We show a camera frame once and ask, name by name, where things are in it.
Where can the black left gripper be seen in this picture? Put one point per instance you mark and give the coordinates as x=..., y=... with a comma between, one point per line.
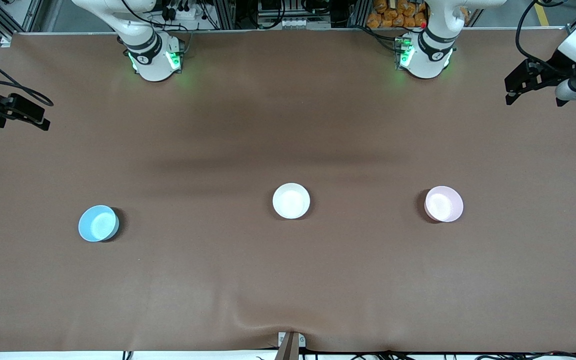
x=551, y=70

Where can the light blue bowl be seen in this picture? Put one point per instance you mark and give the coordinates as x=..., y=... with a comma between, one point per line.
x=98, y=223

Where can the pink bowl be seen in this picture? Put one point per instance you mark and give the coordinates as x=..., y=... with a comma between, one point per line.
x=444, y=203

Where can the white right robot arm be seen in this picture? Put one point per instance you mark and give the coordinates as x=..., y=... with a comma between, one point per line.
x=150, y=65

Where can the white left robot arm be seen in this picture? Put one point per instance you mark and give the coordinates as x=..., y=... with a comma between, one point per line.
x=425, y=62

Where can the white bowl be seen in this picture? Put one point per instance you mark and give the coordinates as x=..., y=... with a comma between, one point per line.
x=291, y=200

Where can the pile of orange objects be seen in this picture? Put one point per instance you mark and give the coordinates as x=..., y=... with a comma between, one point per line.
x=395, y=14

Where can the white power strip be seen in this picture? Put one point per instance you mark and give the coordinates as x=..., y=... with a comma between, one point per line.
x=178, y=11

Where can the black and white control box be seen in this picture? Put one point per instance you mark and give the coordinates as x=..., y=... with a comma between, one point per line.
x=293, y=15

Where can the brown table cloth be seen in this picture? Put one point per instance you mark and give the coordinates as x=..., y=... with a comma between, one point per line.
x=288, y=280

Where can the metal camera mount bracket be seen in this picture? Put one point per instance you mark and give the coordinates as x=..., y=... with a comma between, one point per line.
x=290, y=345

